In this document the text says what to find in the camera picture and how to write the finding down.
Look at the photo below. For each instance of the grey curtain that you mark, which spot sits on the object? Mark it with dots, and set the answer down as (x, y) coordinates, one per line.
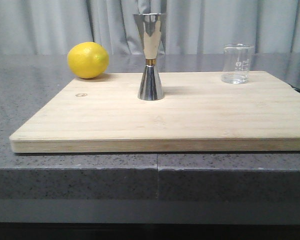
(48, 27)

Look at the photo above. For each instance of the yellow lemon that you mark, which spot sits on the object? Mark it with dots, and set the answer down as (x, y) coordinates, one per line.
(88, 60)

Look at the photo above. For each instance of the light wooden cutting board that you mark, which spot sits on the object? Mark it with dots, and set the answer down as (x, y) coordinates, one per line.
(198, 113)

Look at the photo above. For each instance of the steel double jigger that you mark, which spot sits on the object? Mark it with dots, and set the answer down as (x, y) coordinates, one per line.
(150, 82)

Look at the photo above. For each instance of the clear glass beaker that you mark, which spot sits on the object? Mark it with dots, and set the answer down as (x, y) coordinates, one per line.
(237, 59)

